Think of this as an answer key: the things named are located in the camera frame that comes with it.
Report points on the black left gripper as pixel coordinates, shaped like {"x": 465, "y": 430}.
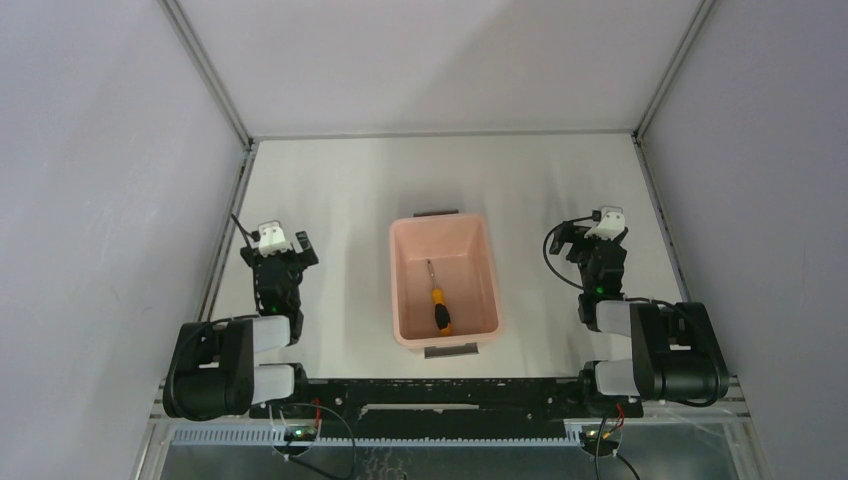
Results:
{"x": 279, "y": 257}

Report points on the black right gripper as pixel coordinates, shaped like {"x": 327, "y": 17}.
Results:
{"x": 563, "y": 233}

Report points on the yellow black screwdriver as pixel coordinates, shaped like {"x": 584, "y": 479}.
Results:
{"x": 441, "y": 312}

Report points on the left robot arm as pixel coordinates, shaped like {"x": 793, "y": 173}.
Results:
{"x": 212, "y": 370}

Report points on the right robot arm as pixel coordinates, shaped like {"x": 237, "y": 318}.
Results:
{"x": 674, "y": 353}

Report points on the pink plastic bin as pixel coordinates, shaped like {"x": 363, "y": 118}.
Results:
{"x": 459, "y": 246}

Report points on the left controller board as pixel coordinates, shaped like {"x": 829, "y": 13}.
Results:
{"x": 300, "y": 434}

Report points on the controller board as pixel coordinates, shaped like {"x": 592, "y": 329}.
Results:
{"x": 589, "y": 436}
{"x": 300, "y": 434}

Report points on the right controller board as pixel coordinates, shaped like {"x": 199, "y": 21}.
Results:
{"x": 589, "y": 436}

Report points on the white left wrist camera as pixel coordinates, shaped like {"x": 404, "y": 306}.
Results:
{"x": 272, "y": 239}

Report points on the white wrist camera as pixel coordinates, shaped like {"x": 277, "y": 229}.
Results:
{"x": 609, "y": 223}
{"x": 272, "y": 239}

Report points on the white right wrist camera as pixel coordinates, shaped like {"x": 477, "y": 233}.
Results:
{"x": 609, "y": 223}

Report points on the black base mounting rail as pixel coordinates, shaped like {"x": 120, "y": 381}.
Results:
{"x": 448, "y": 409}

